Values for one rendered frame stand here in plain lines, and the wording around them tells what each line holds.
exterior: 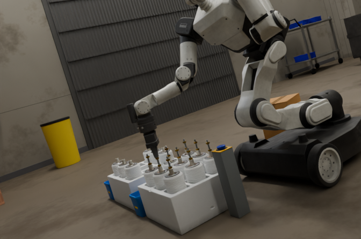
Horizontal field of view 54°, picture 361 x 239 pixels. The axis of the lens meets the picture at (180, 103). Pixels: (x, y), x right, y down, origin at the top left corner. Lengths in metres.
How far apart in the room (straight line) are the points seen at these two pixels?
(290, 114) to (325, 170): 0.35
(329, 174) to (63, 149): 3.50
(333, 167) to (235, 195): 0.50
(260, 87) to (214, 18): 0.42
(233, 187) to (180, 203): 0.25
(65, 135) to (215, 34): 3.22
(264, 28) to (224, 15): 0.30
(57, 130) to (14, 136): 0.89
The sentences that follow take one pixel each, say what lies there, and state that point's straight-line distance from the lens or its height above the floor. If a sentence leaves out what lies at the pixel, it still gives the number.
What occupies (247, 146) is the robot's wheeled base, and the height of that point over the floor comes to 0.20.
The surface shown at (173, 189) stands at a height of 0.19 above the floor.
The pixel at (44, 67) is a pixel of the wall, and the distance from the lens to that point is 5.48.
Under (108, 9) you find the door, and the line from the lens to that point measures 5.92.
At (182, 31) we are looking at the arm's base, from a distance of 1.86.
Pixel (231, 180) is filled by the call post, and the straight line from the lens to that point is 1.62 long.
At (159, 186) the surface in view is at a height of 0.20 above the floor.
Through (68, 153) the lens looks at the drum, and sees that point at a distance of 4.66.
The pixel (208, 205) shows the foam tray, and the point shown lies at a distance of 1.72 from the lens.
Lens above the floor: 0.68
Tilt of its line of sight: 4 degrees down
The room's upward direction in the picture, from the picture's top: 16 degrees counter-clockwise
